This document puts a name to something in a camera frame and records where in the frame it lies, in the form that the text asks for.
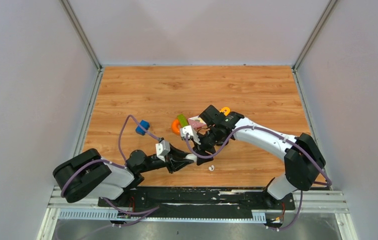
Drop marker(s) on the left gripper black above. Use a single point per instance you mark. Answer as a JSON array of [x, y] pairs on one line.
[[175, 162]]

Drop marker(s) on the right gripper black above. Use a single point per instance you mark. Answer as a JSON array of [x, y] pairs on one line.
[[200, 160]]

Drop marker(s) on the white earbud charging case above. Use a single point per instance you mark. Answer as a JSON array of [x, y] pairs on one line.
[[191, 157]]

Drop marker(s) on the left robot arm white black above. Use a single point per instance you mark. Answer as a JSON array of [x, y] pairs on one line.
[[90, 175]]

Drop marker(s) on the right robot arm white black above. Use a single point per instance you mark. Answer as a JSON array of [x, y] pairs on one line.
[[302, 158]]

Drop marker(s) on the pink patterned card box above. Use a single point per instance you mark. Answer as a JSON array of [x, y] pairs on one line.
[[196, 123]]

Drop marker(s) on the green toy block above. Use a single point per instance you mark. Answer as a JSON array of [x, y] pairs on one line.
[[182, 120]]

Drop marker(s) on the blue toy block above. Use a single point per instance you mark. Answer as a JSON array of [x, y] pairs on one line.
[[142, 128]]

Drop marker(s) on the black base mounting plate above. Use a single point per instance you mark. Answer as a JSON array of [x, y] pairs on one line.
[[199, 202]]

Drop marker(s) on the yellow traffic light toy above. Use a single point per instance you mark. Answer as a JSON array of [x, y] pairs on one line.
[[225, 110]]

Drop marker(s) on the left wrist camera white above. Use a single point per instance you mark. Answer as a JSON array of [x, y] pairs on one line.
[[162, 149]]

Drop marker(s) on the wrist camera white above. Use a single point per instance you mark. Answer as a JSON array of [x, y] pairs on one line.
[[162, 149], [189, 132]]

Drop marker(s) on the orange ring toy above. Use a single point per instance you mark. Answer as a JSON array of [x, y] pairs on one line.
[[176, 126]]

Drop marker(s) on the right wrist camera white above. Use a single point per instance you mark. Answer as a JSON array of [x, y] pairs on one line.
[[189, 132]]

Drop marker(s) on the white slotted cable duct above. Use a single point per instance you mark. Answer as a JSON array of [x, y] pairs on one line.
[[113, 215]]

